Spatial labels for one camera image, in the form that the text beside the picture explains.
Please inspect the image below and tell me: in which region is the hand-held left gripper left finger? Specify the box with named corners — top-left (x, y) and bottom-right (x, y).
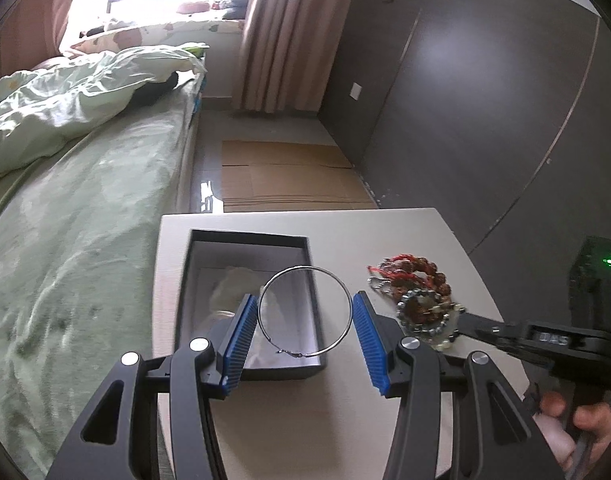
top-left (45, 292), bottom-right (258, 480)

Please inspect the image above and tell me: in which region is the bed with green sheet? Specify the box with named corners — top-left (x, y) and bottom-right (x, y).
top-left (0, 79), bottom-right (206, 480)

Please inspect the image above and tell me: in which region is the silver hoop bracelet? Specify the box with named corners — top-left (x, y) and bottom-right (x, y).
top-left (258, 265), bottom-right (355, 360)

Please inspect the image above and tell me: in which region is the floral cushion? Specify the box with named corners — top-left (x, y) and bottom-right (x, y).
top-left (68, 14), bottom-right (246, 59)

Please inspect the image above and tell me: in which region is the pale bead bracelet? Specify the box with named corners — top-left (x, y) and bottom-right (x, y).
top-left (425, 304), bottom-right (467, 352)

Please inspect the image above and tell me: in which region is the black jewelry box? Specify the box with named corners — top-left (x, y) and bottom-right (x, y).
top-left (174, 229), bottom-right (327, 382)

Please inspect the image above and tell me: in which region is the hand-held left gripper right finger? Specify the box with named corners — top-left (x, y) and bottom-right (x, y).
top-left (352, 290), bottom-right (569, 480)

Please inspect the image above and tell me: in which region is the person's right hand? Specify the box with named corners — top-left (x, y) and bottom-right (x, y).
top-left (539, 391), bottom-right (611, 442)

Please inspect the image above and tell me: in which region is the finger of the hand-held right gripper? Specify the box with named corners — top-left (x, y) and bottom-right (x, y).
top-left (454, 311), bottom-right (532, 357)

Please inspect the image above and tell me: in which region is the white tissue paper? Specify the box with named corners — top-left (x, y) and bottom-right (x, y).
top-left (209, 264), bottom-right (267, 322)

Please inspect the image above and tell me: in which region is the narrow pink curtain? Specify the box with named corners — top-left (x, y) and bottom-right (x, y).
top-left (0, 0), bottom-right (88, 73)

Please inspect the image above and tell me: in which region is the dark brown wardrobe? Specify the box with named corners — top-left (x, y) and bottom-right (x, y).
top-left (318, 0), bottom-right (611, 262)

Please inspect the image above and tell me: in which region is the pale green quilt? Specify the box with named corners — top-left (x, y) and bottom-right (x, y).
top-left (0, 44), bottom-right (209, 182)

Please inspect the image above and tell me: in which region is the wide pink curtain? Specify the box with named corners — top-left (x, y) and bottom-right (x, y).
top-left (232, 0), bottom-right (362, 116)

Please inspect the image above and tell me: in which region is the flattened cardboard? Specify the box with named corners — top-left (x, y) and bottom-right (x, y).
top-left (221, 140), bottom-right (379, 212)

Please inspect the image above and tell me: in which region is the dark bead bracelet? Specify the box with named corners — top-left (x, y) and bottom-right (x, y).
top-left (395, 289), bottom-right (461, 345)

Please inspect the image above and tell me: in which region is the brown bead bracelet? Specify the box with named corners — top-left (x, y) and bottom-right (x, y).
top-left (384, 257), bottom-right (454, 311)

